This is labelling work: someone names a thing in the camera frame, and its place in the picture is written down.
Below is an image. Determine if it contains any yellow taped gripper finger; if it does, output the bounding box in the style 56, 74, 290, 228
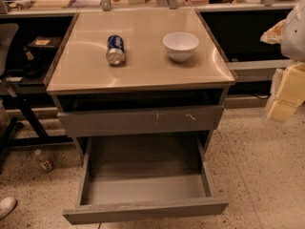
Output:
266, 63, 305, 123

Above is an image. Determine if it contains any grey drawer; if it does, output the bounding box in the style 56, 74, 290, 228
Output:
58, 105, 224, 137
63, 133, 229, 224

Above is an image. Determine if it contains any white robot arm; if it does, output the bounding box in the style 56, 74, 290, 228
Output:
260, 0, 305, 123

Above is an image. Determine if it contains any grey top drawer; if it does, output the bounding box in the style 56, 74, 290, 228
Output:
58, 105, 224, 137

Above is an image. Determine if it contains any grey drawer cabinet beige top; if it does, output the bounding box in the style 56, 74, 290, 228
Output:
46, 9, 235, 152

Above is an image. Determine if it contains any white bowl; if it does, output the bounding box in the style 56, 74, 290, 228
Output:
163, 32, 199, 62

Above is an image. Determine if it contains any blue soda can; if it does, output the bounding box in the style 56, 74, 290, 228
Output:
106, 35, 125, 65

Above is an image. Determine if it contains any clear plastic bottle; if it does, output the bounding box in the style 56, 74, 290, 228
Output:
34, 149, 54, 172

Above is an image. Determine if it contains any black box with label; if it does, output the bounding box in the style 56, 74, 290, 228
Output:
28, 36, 62, 58

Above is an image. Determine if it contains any white shoe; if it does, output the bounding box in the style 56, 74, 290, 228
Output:
0, 197, 17, 219

